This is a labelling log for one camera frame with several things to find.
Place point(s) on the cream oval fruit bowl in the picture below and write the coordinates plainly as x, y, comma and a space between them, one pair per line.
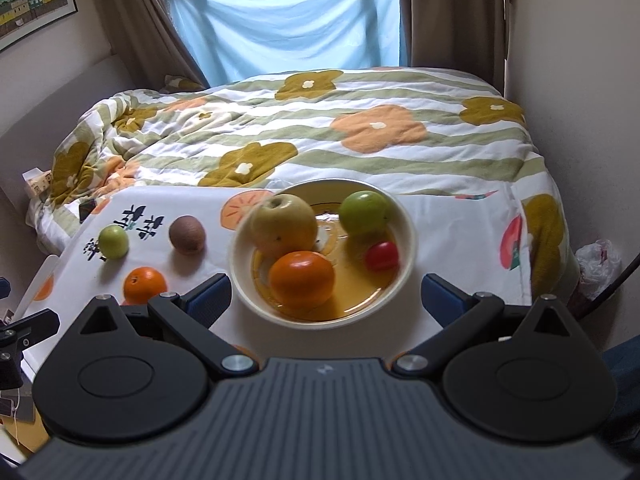
358, 292

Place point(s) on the brown right curtain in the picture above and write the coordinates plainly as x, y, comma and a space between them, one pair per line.
467, 35

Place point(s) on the brown left curtain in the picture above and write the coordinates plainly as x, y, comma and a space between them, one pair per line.
141, 34

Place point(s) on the white fruit print cloth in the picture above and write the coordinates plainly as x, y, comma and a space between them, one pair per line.
476, 245

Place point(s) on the large orange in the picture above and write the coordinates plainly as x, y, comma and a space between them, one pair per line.
142, 284
302, 280

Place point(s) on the red cherry tomato in bowl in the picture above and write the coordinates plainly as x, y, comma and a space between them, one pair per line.
382, 256

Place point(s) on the light blue window sheet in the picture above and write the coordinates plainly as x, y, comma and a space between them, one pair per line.
232, 40

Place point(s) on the large orange in bowl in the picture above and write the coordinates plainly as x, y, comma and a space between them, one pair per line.
302, 280

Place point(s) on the green apple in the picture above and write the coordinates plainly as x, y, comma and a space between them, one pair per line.
364, 213
113, 242

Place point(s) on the floral striped quilt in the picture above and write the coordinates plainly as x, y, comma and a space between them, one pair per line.
405, 130

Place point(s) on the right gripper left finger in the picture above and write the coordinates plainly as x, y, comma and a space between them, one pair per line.
185, 320

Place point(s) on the white plastic bag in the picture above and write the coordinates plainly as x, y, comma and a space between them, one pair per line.
600, 264

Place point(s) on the green apple in bowl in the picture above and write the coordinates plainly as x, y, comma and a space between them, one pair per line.
364, 213

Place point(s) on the yellow pear in bowl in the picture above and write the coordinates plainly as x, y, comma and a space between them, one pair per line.
281, 224

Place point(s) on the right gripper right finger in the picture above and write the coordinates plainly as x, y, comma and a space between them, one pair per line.
463, 318

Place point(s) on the small cardboard box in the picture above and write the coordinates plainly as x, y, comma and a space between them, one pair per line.
36, 181

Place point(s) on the brown kiwi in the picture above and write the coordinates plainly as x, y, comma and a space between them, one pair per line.
187, 235

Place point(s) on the brown curtain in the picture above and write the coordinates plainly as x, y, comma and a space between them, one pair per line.
467, 35
141, 34

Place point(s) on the grey bed headboard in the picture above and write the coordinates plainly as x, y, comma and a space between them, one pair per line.
31, 141

